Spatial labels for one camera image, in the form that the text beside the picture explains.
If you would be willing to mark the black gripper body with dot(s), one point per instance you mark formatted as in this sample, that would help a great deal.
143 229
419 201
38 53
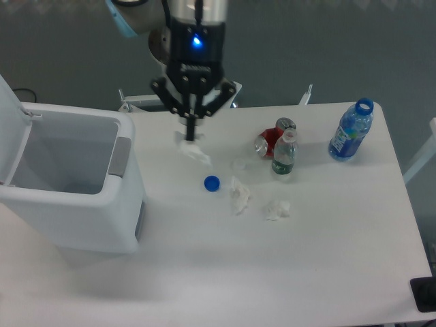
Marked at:
196 55

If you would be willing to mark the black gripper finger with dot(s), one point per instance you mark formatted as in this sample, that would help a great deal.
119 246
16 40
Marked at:
225 93
180 107

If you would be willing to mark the white paper ball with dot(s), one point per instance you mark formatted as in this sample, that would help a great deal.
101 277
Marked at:
277 209
191 149
239 195

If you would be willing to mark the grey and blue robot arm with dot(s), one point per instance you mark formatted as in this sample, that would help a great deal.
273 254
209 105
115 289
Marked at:
138 17

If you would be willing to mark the white trash bin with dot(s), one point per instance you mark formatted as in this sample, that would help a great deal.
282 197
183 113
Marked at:
72 174

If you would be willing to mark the crushed red soda can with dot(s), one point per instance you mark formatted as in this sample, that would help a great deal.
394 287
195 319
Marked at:
265 142

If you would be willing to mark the clear bottle cap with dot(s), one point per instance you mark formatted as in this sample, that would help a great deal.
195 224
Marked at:
239 164

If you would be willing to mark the blue bottle cap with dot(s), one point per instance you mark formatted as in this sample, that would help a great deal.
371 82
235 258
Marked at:
212 183

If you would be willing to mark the clear bottle green label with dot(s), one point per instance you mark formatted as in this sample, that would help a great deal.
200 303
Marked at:
284 152

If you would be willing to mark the blue plastic drink bottle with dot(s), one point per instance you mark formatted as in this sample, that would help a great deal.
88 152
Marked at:
353 126

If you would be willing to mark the black device at edge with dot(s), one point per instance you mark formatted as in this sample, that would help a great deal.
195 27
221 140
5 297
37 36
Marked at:
423 289

